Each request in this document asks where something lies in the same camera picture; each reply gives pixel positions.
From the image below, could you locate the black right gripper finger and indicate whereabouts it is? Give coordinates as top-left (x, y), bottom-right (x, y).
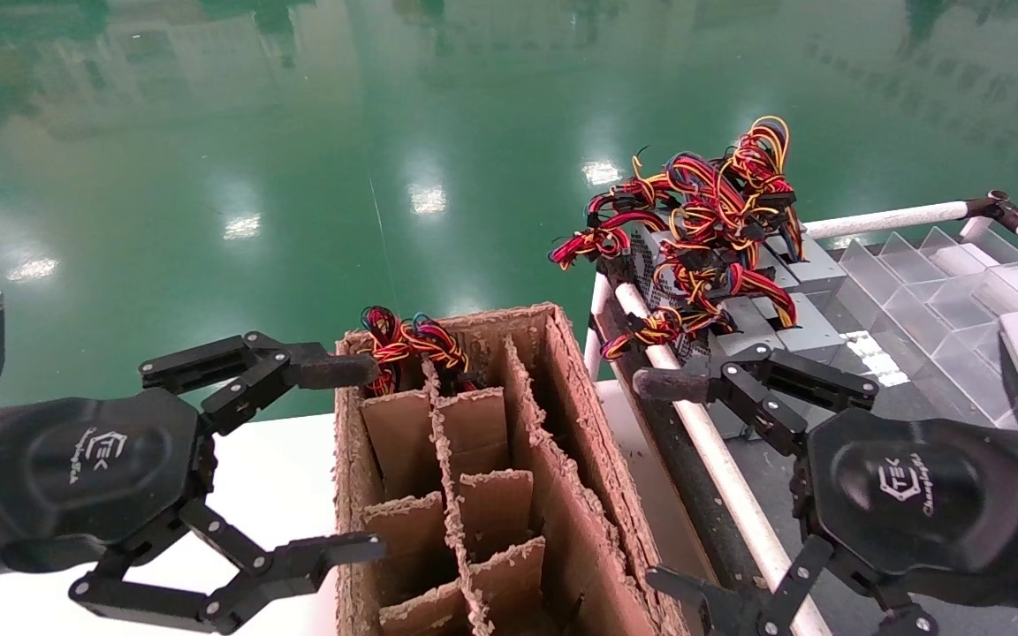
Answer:
top-left (633, 343), bottom-right (879, 456)

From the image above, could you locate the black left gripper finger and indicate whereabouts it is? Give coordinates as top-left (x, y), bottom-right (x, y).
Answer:
top-left (140, 331), bottom-right (379, 435)

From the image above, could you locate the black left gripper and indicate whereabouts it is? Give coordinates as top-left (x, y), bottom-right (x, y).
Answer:
top-left (0, 387), bottom-right (386, 635)

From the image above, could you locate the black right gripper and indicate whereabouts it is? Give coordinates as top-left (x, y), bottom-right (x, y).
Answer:
top-left (646, 406), bottom-right (1018, 636)

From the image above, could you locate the grey power supply with wires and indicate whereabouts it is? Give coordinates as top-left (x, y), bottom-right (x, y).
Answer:
top-left (549, 150), bottom-right (788, 438)
top-left (407, 314), bottom-right (479, 394)
top-left (359, 305), bottom-right (419, 398)
top-left (668, 115), bottom-right (850, 372)

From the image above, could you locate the brown cardboard divider box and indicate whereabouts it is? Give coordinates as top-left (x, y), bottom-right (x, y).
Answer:
top-left (332, 302), bottom-right (695, 636)

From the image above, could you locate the clear acrylic divider tray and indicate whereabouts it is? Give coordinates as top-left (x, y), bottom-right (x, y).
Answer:
top-left (832, 225), bottom-right (1018, 425)

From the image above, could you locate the black pipe corner joint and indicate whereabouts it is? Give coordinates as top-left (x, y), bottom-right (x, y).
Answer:
top-left (964, 190), bottom-right (1018, 235)

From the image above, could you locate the white cart rail pipe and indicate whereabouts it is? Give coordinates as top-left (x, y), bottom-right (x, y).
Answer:
top-left (611, 283), bottom-right (832, 636)
top-left (802, 201), bottom-right (969, 241)

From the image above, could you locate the white cart post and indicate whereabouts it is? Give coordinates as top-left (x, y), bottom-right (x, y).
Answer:
top-left (584, 274), bottom-right (613, 381)

